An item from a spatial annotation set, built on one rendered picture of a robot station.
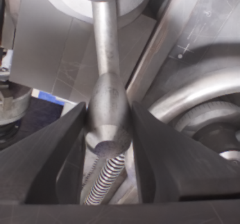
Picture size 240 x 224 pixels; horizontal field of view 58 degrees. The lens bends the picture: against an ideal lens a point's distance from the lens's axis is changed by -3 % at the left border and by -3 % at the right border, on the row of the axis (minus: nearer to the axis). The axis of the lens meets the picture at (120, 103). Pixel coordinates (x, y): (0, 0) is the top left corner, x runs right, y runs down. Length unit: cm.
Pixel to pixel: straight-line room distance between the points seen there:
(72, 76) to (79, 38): 4
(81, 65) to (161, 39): 9
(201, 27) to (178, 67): 5
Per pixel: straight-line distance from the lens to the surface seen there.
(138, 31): 22
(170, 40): 23
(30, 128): 92
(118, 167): 48
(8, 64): 70
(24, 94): 74
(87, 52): 23
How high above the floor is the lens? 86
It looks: 14 degrees down
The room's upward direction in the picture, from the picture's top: 72 degrees counter-clockwise
